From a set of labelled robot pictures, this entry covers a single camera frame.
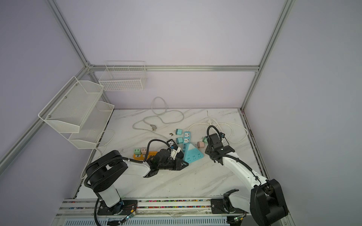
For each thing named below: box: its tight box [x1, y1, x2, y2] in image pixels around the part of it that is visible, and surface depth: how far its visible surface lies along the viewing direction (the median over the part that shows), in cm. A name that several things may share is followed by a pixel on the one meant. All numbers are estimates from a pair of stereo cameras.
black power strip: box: [166, 138, 179, 151], surface depth 97 cm
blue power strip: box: [182, 131, 191, 153], surface depth 100 cm
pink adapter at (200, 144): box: [197, 141, 205, 149], surface depth 100 cm
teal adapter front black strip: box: [175, 137, 184, 145], surface depth 100 cm
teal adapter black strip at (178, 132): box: [175, 128, 183, 136], surface depth 106 cm
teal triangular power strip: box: [183, 143, 205, 164], surface depth 89 cm
